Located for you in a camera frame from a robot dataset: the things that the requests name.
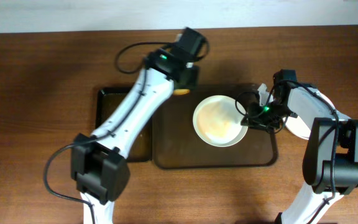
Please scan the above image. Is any pink-white plate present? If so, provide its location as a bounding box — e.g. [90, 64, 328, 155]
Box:
[285, 88, 333, 140]

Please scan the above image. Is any cream plate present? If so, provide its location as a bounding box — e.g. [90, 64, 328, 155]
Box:
[192, 95, 248, 147]

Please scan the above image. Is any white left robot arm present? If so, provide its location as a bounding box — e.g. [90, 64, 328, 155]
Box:
[70, 27, 209, 223]

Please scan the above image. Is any small black tray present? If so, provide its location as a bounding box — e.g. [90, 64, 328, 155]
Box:
[95, 87, 152, 162]

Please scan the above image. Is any green yellow sponge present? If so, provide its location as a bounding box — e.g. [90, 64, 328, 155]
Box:
[173, 89, 190, 96]

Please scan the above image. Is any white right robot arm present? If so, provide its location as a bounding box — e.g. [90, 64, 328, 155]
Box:
[241, 70, 358, 224]

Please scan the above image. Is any large brown serving tray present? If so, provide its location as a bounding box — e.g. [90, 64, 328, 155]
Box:
[152, 83, 278, 169]

